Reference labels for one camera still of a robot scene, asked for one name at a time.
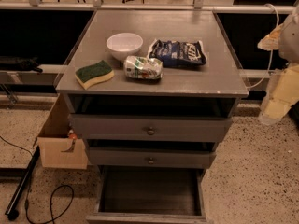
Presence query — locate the white hanging cable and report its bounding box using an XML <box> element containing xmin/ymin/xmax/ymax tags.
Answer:
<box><xmin>246</xmin><ymin>3</ymin><xmax>280</xmax><ymax>90</ymax></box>

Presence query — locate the blue chip bag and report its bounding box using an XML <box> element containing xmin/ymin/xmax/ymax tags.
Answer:
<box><xmin>147</xmin><ymin>39</ymin><xmax>206</xmax><ymax>68</ymax></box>

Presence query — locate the grey top drawer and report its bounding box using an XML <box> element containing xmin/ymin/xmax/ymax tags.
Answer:
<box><xmin>69</xmin><ymin>114</ymin><xmax>232</xmax><ymax>143</ymax></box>

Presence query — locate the black object on ledge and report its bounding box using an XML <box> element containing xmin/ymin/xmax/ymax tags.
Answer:
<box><xmin>0</xmin><ymin>56</ymin><xmax>44</xmax><ymax>74</ymax></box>

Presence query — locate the black bar on floor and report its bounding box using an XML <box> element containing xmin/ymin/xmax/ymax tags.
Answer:
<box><xmin>1</xmin><ymin>147</ymin><xmax>40</xmax><ymax>221</ymax></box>

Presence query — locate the cardboard box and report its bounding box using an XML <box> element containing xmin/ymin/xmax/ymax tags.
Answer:
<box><xmin>37</xmin><ymin>95</ymin><xmax>88</xmax><ymax>170</ymax></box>

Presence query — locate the grey open bottom drawer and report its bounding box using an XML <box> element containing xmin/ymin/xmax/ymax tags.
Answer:
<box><xmin>86</xmin><ymin>166</ymin><xmax>214</xmax><ymax>224</ymax></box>

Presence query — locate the grey middle drawer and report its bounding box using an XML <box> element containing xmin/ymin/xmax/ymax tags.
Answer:
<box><xmin>87</xmin><ymin>147</ymin><xmax>216</xmax><ymax>169</ymax></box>

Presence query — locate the black floor cable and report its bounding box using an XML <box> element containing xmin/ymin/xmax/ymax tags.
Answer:
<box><xmin>0</xmin><ymin>135</ymin><xmax>75</xmax><ymax>224</ymax></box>

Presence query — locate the white bowl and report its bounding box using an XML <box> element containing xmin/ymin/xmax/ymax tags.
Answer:
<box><xmin>107</xmin><ymin>33</ymin><xmax>143</xmax><ymax>62</ymax></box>

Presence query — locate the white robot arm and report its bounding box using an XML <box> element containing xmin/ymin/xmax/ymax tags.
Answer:
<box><xmin>257</xmin><ymin>7</ymin><xmax>299</xmax><ymax>125</ymax></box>

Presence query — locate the orange item in box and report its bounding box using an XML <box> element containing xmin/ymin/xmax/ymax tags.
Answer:
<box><xmin>68</xmin><ymin>130</ymin><xmax>77</xmax><ymax>139</ymax></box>

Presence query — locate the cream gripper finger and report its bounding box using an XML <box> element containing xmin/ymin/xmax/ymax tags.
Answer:
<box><xmin>258</xmin><ymin>63</ymin><xmax>299</xmax><ymax>125</ymax></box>
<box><xmin>257</xmin><ymin>24</ymin><xmax>282</xmax><ymax>51</ymax></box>

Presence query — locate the grey wooden drawer cabinet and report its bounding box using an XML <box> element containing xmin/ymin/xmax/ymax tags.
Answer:
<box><xmin>55</xmin><ymin>8</ymin><xmax>249</xmax><ymax>173</ymax></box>

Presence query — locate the green yellow sponge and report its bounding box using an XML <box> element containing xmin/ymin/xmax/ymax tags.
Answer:
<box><xmin>75</xmin><ymin>60</ymin><xmax>114</xmax><ymax>90</ymax></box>

